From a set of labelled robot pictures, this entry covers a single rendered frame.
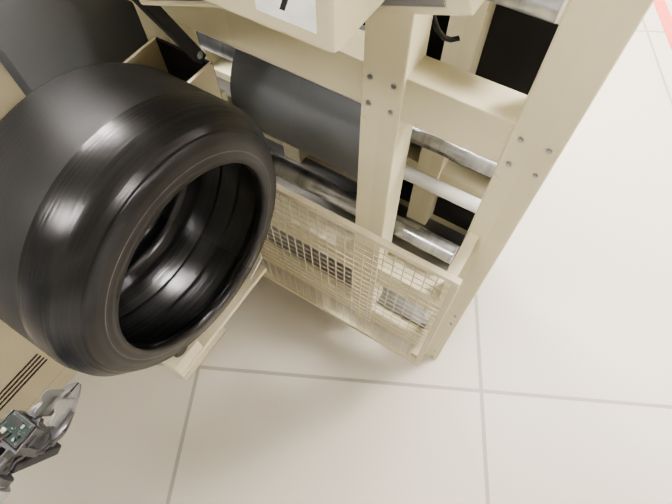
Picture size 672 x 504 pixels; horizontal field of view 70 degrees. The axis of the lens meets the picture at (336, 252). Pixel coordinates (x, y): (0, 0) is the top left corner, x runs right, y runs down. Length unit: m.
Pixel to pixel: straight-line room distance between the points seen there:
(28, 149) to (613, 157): 2.74
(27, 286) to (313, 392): 1.44
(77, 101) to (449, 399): 1.73
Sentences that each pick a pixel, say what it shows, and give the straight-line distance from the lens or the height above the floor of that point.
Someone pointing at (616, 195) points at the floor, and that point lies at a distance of 2.88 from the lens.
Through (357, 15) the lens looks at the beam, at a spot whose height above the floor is 1.66.
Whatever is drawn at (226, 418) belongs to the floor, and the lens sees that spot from 2.11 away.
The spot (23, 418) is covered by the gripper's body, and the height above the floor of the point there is 1.08.
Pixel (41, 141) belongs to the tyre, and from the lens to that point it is 0.86.
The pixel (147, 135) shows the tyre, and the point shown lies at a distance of 0.81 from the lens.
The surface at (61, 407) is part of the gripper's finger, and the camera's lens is 1.15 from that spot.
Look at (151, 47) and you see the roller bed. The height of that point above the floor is 1.19.
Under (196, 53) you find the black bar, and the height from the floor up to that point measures 1.25.
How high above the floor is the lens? 2.03
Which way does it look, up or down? 61 degrees down
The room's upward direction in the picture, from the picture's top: 1 degrees counter-clockwise
